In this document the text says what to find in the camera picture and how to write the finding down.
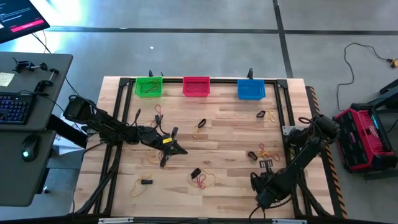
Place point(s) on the black table edge clamp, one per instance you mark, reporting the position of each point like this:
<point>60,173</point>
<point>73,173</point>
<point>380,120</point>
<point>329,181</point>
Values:
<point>150,73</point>
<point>250,73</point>

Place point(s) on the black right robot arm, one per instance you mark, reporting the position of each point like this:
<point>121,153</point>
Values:
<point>300,160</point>

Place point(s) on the dark computer monitor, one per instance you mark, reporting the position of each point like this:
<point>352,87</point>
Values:
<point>18,18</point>

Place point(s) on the black angled bracket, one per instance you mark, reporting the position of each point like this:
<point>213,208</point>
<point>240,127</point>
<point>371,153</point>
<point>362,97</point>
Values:
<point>66,132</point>

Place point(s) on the black equipment stand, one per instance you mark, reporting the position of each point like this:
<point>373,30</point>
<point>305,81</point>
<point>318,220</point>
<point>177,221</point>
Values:
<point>390,88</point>

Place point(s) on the red plastic basket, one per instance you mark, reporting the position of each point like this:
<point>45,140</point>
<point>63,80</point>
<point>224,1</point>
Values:
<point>196,88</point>

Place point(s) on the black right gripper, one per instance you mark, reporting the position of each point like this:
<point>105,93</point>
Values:
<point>264,183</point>

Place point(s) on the wide black rubber band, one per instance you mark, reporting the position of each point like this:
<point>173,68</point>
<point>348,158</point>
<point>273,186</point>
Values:
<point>195,173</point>
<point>200,125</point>
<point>157,119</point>
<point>146,181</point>
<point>255,157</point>
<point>261,114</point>

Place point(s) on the black computer mouse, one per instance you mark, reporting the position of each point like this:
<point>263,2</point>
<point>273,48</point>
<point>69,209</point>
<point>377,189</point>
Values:
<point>30,147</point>

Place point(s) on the green plastic basket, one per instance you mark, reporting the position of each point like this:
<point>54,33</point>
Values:
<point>140,91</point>

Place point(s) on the black keyboard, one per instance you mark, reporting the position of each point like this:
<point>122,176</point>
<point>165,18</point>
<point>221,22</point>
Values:
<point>15,109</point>

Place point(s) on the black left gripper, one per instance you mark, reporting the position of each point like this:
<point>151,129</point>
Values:
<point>158,140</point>

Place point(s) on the blue plastic basket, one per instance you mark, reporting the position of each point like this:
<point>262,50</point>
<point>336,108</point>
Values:
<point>251,90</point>

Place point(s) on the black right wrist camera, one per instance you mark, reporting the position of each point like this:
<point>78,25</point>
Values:
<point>266,164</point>

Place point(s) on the red rubber band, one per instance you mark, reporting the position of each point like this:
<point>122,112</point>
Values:
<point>160,109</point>
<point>159,157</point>
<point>153,87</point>
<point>202,184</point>
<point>261,145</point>

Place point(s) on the silver metal bracket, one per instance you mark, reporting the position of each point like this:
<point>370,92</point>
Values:
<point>115,220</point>
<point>289,221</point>

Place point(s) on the black orange striped edge strip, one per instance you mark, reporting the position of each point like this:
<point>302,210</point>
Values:
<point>331,165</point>

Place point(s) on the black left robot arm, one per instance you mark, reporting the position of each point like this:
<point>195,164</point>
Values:
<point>102,123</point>

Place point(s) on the black screw clamp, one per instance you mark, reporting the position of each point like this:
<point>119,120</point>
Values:
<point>43,84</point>
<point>23,66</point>

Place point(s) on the pale yellow sticky note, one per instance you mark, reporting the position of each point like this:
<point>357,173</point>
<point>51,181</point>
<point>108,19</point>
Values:
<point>6,79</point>

